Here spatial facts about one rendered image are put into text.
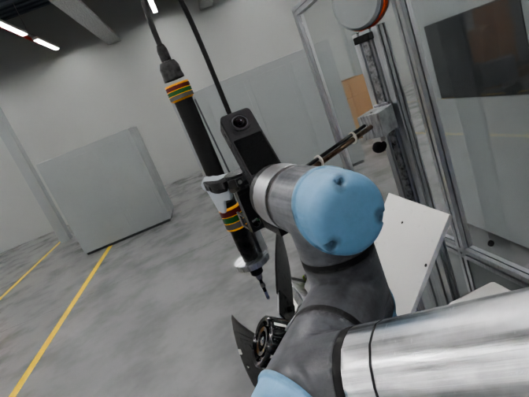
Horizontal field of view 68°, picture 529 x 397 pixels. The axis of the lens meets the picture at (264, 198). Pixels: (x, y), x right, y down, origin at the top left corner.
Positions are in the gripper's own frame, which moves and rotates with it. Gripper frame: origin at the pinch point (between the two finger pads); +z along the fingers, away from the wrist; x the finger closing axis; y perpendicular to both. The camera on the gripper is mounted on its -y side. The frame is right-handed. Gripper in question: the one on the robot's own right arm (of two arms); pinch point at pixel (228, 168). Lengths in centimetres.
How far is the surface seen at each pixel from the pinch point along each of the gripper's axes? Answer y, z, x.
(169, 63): -19.3, 6.6, -0.8
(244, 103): 4, 522, 188
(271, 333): 40.3, 14.0, -2.2
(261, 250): 18.8, 7.7, 1.7
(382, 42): -9, 35, 65
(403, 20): -13, 36, 75
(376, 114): 8, 30, 52
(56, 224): 118, 1022, -220
